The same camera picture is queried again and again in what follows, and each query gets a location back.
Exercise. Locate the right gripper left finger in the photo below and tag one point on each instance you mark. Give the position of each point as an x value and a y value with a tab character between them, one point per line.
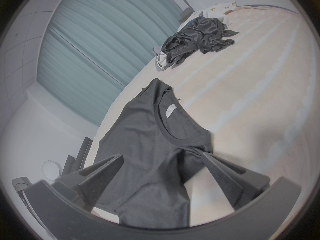
100	179

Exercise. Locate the black T-shirt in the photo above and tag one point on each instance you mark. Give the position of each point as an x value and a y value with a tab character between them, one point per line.
150	146

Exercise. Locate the black satin garment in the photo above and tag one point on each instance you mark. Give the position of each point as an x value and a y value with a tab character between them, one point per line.
200	34

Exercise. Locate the grey garment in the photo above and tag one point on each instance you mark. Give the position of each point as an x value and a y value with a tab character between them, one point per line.
157	51

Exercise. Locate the bed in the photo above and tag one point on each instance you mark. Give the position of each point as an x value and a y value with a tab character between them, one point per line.
250	84

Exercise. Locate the dark blue garment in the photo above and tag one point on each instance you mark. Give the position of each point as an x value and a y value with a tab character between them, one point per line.
191	23

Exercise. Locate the white garment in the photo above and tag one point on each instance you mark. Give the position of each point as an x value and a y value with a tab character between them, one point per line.
198	14

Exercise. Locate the white printed pillow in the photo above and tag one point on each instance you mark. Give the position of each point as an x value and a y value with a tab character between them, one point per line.
220	7

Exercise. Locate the blue-green curtain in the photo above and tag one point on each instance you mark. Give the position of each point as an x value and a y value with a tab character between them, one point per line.
100	46

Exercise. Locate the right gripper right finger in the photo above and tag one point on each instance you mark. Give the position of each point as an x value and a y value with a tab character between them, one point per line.
232	181

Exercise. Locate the grey bedside table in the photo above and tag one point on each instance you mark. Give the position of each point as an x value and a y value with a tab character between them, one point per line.
185	13

